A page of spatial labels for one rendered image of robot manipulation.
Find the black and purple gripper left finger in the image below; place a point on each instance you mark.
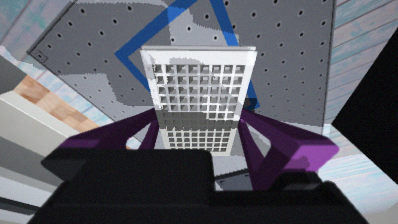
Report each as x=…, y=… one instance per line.
x=115, y=135

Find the blue tape outline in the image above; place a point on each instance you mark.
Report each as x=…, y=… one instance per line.
x=163, y=19

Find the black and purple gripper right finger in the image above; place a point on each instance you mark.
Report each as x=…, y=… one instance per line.
x=292, y=149

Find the white well plate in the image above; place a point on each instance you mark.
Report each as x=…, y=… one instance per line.
x=199, y=101

